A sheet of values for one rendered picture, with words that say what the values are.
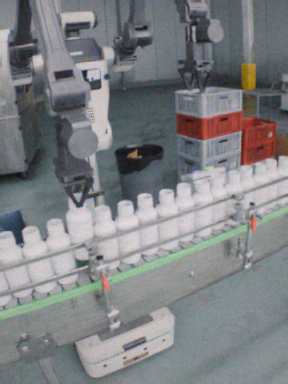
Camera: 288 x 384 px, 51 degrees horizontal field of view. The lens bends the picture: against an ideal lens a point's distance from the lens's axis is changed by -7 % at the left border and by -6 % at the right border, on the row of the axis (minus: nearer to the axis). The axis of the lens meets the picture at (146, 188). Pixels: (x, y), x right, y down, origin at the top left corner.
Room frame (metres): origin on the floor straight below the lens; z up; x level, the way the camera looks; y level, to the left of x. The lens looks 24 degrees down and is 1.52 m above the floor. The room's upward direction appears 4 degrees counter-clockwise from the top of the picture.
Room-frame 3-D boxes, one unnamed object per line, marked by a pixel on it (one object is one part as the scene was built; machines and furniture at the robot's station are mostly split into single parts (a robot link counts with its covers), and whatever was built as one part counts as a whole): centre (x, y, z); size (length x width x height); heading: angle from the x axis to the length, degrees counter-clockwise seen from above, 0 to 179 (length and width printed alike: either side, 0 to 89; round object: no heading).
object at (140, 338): (1.33, 0.25, 0.24); 0.68 x 0.53 x 0.41; 27
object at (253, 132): (3.69, -1.28, 0.55); 0.61 x 0.41 x 0.22; 120
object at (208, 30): (0.97, -0.19, 1.60); 0.12 x 0.09 x 0.12; 27
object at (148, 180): (2.84, 0.05, 0.32); 0.45 x 0.45 x 0.64
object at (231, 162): (3.28, -0.70, 0.33); 0.61 x 0.41 x 0.22; 123
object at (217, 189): (0.85, -0.20, 1.08); 0.06 x 0.06 x 0.17
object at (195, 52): (1.00, -0.17, 1.51); 0.10 x 0.07 x 0.07; 27
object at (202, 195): (0.82, -0.16, 1.08); 0.06 x 0.06 x 0.17
